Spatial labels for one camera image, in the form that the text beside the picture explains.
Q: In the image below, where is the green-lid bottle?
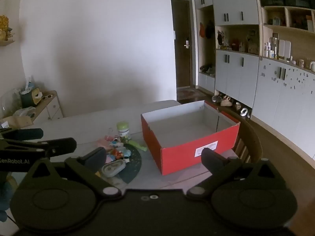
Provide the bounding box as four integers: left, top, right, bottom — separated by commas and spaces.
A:
116, 121, 132, 141

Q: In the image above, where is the wooden cubby shelf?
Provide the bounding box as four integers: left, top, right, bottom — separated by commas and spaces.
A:
261, 5, 315, 33

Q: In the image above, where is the low white cabinet with stickers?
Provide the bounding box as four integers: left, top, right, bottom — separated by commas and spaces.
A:
251, 56, 315, 161

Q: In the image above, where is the yellow box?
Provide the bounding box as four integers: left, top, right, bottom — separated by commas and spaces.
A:
32, 87, 43, 104

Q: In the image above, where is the pair of beige shoes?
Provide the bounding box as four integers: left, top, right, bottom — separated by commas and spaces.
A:
212, 94, 233, 107

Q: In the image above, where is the dark green placemat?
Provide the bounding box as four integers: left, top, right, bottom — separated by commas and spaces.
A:
98, 143, 142, 185

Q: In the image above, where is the clear plastic bag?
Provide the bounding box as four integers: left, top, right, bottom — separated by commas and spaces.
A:
0, 88, 36, 118

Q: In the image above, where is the yellow flower bunch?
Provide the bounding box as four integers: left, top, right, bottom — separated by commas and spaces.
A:
0, 15, 9, 41

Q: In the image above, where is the dark green tissue holder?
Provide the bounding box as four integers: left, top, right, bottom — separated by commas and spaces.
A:
20, 82, 35, 108

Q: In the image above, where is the pale green oval case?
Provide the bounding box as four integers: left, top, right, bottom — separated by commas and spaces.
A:
102, 159, 126, 178

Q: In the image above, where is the pair of white shoes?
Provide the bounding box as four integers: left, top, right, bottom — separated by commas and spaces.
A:
235, 102, 251, 119

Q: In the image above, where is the red cardboard box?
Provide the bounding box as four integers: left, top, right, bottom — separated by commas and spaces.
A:
141, 100, 240, 176

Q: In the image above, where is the wooden chair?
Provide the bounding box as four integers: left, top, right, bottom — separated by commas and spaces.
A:
218, 108, 263, 165

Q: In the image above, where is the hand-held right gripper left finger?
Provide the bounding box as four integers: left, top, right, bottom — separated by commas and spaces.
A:
29, 147, 122, 200

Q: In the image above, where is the small wooden drawer cabinet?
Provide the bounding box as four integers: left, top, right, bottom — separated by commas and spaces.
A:
31, 90, 64, 123

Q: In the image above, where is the green highlighter pen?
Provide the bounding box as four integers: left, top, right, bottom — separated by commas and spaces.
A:
128, 140, 148, 151

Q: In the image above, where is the group of clear bottles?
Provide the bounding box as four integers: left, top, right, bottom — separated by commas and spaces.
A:
264, 37, 280, 60

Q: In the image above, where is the dark hanging hat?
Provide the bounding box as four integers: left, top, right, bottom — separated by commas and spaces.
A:
205, 20, 215, 39

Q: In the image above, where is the tall white cabinet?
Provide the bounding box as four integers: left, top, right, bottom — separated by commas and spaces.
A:
193, 0, 262, 109

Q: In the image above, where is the pile of dark shoes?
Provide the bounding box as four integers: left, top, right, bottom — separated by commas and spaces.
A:
199, 64, 216, 76

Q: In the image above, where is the white canister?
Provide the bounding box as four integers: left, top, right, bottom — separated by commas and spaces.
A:
278, 39, 286, 60

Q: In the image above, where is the row of shelf ornaments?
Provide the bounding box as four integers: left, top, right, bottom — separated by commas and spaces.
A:
217, 29, 259, 55

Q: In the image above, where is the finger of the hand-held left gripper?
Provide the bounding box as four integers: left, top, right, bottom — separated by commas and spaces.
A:
1, 128, 44, 140
5, 138, 77, 158

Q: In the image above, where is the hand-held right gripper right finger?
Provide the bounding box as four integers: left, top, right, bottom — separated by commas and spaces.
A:
186, 147, 286, 198

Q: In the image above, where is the patterned doormat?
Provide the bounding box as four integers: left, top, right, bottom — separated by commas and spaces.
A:
177, 88, 205, 101

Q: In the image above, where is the brown door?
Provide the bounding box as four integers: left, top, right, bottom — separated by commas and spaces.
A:
170, 0, 194, 89

